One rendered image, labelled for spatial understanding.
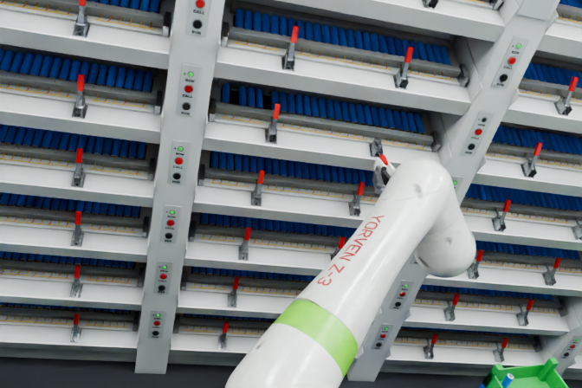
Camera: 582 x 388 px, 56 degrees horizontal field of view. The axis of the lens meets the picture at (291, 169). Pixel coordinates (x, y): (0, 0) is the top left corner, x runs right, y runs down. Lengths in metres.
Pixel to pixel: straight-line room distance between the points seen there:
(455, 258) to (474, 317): 0.97
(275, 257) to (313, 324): 0.83
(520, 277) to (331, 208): 0.69
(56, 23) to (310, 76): 0.53
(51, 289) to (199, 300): 0.40
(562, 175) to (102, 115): 1.20
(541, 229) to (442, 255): 0.82
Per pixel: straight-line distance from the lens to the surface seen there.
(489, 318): 1.97
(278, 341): 0.72
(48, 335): 1.81
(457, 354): 2.08
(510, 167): 1.57
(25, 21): 1.25
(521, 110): 1.45
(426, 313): 1.86
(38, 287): 1.68
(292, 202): 1.44
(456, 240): 0.97
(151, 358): 1.82
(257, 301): 1.68
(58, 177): 1.42
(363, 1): 1.19
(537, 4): 1.33
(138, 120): 1.30
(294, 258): 1.56
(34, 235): 1.55
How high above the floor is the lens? 1.52
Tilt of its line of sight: 32 degrees down
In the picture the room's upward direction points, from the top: 15 degrees clockwise
